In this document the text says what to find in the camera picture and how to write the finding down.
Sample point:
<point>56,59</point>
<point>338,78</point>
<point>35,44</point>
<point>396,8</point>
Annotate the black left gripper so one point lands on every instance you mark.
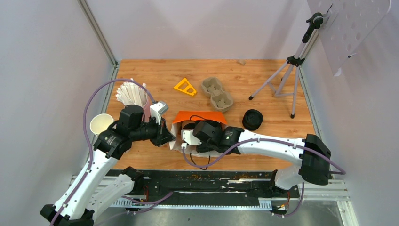
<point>163,135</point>

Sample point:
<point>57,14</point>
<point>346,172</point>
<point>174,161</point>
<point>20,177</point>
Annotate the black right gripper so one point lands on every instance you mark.
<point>203,147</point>

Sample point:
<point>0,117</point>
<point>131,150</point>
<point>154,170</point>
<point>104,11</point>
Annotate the orange and white paper bag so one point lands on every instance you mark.
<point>192,116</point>

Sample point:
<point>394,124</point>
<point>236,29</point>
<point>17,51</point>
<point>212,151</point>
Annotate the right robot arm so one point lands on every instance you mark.
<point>309,157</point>

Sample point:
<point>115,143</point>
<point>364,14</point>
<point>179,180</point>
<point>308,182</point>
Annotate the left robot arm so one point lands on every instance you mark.
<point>80,205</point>

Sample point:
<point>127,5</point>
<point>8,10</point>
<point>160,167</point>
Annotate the stack of black lids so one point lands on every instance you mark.
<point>252,119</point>

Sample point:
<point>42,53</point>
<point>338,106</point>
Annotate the cardboard cup carrier stack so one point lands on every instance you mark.
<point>220,99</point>

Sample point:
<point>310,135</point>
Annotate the yellow plastic triangle piece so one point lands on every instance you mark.
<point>185,87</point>

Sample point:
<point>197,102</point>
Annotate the pink cup of straws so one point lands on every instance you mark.
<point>131,94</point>

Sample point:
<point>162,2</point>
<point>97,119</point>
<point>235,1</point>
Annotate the stack of white paper cups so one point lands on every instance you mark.
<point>100,123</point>

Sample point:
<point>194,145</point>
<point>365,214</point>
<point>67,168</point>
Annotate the white perforated board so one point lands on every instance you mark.
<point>346,24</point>

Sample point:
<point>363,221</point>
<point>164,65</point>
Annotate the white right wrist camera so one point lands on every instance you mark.
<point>188,137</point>

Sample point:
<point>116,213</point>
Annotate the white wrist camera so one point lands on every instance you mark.
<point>188,137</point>
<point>157,110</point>

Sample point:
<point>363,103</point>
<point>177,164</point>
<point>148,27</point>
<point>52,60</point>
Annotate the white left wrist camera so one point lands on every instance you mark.
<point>157,110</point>

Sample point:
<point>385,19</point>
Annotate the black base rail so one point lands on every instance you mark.
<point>220,189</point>

